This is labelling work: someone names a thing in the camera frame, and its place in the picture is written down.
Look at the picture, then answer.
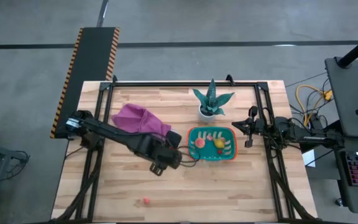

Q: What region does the teal basket with orange handles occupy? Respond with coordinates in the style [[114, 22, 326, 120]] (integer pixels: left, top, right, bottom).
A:
[[186, 126, 238, 162]]

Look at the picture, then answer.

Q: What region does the yellow cable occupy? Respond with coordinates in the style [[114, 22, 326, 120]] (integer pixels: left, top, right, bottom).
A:
[[295, 83, 334, 125]]

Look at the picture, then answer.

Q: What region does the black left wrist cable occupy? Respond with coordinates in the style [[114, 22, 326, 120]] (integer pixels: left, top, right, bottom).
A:
[[177, 144, 201, 168]]

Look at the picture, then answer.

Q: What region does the black pole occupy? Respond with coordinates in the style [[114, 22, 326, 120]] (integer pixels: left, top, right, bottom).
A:
[[336, 29, 358, 68]]

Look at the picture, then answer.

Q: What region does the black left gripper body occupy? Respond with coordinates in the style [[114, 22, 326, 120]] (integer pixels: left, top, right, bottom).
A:
[[153, 145, 183, 171]]

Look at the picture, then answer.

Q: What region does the white paper sheet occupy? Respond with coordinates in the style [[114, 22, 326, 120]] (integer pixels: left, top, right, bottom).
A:
[[301, 149, 316, 168]]

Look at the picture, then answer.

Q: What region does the purple cloth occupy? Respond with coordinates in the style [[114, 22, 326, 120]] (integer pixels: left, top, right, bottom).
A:
[[111, 103, 172, 138]]

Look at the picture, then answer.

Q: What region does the black ramp with striped edges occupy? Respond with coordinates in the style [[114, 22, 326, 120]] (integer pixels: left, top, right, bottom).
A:
[[50, 27, 121, 139]]

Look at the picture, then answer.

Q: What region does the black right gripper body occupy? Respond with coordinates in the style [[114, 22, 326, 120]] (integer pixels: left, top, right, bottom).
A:
[[245, 116, 267, 148]]

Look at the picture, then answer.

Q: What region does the grey side table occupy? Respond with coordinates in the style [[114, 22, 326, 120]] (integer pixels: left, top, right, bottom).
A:
[[324, 55, 358, 139]]

